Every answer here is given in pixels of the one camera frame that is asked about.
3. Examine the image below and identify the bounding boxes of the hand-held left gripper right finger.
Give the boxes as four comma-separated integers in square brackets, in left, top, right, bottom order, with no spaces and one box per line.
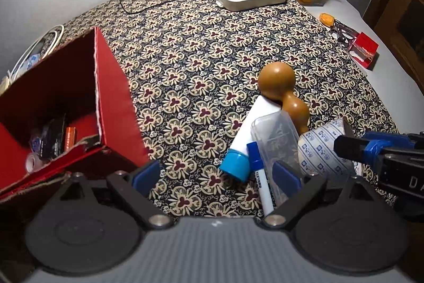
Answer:
[263,160,376,231]

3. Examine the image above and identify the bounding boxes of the white and blue packet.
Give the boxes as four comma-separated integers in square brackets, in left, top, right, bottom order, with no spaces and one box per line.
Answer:
[23,51,42,71]

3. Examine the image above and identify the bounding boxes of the brown wooden gourd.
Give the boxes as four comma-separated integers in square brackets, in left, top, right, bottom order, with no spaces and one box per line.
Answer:
[258,62,310,134]

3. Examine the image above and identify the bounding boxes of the printed packing tape roll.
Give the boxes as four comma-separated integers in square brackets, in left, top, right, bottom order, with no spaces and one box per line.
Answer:
[297,119,365,177]

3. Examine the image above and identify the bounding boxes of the black item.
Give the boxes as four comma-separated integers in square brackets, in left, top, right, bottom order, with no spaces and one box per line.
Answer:
[40,115,68,159]

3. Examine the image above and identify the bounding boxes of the small clear tape roll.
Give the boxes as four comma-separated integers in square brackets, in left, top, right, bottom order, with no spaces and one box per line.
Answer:
[26,153,47,172]

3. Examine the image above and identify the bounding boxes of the clear plastic case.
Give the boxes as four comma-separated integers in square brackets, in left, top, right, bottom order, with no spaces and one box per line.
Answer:
[251,111,302,204]

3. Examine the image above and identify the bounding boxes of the red clear plastic box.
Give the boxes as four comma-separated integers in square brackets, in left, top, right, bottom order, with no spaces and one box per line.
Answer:
[348,32,379,68]

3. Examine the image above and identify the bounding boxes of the white tube with blue cap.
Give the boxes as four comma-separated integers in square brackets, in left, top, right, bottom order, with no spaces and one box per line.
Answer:
[219,95,282,183]

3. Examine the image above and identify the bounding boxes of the white marker with blue cap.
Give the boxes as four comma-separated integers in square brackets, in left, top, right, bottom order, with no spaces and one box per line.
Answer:
[247,141,275,217]

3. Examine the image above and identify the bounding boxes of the orange cylindrical item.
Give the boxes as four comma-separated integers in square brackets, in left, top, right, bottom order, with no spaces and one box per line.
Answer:
[64,127,77,154]

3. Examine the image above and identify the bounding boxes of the coiled white cable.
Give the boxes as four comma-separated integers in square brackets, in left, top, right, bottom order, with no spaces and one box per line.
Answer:
[7,24,65,85]

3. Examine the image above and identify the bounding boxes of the dark eyeglasses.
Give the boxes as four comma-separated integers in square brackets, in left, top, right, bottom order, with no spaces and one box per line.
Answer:
[331,19,358,48]

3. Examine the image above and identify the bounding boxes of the red cardboard box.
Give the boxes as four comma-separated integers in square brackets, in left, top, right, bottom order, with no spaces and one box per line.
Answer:
[0,26,149,204]

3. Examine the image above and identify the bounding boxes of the clear correction tape dispenser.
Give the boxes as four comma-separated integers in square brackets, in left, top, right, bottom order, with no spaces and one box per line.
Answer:
[29,134,45,154]

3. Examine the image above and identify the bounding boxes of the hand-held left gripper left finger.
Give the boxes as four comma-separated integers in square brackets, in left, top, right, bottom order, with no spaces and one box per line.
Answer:
[61,160,173,231]

